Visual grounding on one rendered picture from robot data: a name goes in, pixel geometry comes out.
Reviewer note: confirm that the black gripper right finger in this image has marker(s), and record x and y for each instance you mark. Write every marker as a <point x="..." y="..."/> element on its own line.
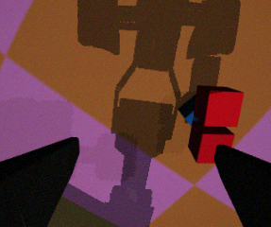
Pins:
<point x="248" y="182"/>

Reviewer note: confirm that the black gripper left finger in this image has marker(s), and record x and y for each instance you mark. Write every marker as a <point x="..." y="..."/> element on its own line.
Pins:
<point x="31" y="184"/>

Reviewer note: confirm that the blue cube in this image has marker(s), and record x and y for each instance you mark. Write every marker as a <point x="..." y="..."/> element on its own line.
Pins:
<point x="187" y="110"/>

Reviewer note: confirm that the red cube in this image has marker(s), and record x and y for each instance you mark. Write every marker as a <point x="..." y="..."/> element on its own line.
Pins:
<point x="204" y="140"/>
<point x="218" y="106"/>

